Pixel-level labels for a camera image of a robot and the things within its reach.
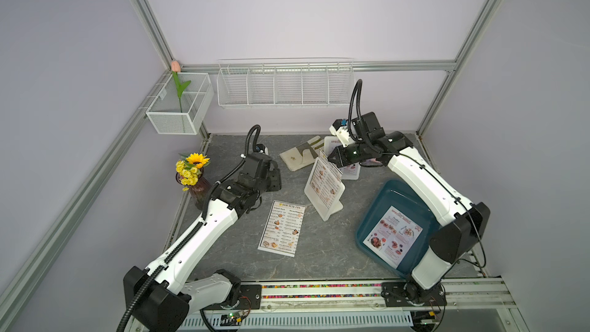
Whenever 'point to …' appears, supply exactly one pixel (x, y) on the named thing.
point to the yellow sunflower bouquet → (187, 167)
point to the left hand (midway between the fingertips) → (273, 175)
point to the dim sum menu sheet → (282, 229)
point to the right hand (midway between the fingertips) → (329, 157)
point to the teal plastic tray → (377, 199)
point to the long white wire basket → (286, 82)
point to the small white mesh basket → (164, 111)
